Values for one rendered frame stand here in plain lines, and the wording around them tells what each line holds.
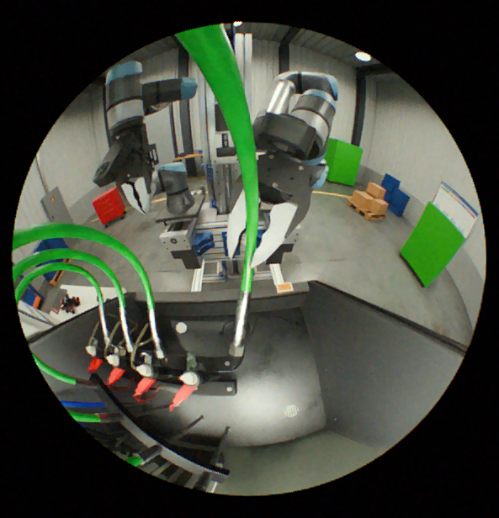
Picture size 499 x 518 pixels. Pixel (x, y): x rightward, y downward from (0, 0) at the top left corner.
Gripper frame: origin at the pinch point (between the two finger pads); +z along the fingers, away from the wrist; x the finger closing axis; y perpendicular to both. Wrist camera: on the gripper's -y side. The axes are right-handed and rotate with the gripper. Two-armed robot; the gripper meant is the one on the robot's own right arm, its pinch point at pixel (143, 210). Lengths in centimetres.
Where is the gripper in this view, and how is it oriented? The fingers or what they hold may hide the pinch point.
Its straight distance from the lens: 36.5
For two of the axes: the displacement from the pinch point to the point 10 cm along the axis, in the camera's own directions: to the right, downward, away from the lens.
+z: 0.0, 6.8, 7.3
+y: -1.0, -7.3, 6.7
